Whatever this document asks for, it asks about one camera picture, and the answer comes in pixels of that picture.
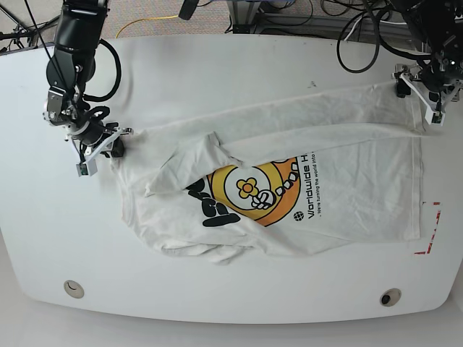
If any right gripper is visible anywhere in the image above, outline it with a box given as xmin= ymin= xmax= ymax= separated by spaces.
xmin=78 ymin=122 xmax=132 ymax=158

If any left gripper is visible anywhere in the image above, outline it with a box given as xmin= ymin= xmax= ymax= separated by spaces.
xmin=393 ymin=64 xmax=459 ymax=98

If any black loop cable left arm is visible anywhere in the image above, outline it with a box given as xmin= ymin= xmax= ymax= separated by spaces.
xmin=336 ymin=0 xmax=391 ymax=74

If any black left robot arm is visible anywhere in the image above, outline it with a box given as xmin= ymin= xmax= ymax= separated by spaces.
xmin=390 ymin=1 xmax=462 ymax=94

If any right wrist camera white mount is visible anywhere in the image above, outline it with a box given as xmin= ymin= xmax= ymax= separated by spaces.
xmin=75 ymin=129 xmax=122 ymax=177

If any table cable grommet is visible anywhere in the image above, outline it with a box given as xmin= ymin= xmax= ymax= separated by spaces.
xmin=64 ymin=280 xmax=85 ymax=299
xmin=380 ymin=288 xmax=402 ymax=307

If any white cable on floor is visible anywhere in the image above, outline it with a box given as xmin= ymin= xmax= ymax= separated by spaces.
xmin=343 ymin=17 xmax=362 ymax=41

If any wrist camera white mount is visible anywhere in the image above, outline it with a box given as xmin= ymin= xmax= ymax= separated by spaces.
xmin=401 ymin=74 xmax=462 ymax=126
xmin=75 ymin=129 xmax=122 ymax=177

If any aluminium frame base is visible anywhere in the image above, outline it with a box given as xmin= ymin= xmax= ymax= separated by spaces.
xmin=226 ymin=1 xmax=362 ymax=38

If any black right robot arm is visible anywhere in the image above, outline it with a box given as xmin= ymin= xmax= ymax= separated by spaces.
xmin=44 ymin=1 xmax=122 ymax=160

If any yellow cable on floor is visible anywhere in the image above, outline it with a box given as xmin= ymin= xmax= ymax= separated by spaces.
xmin=115 ymin=14 xmax=181 ymax=39

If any white printed T-shirt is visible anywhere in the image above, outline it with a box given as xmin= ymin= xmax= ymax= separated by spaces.
xmin=111 ymin=83 xmax=425 ymax=264

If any left table cable grommet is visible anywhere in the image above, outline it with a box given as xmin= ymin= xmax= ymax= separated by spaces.
xmin=64 ymin=280 xmax=85 ymax=299

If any red tape rectangle marking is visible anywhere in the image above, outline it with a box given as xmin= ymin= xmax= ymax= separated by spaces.
xmin=413 ymin=201 xmax=443 ymax=256

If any right table cable grommet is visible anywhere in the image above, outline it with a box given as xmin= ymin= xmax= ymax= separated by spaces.
xmin=380 ymin=288 xmax=402 ymax=307

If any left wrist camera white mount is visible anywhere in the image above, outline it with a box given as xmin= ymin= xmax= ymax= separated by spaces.
xmin=401 ymin=74 xmax=462 ymax=126

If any black tripod stand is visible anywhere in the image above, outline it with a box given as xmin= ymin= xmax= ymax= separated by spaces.
xmin=0 ymin=0 xmax=59 ymax=51

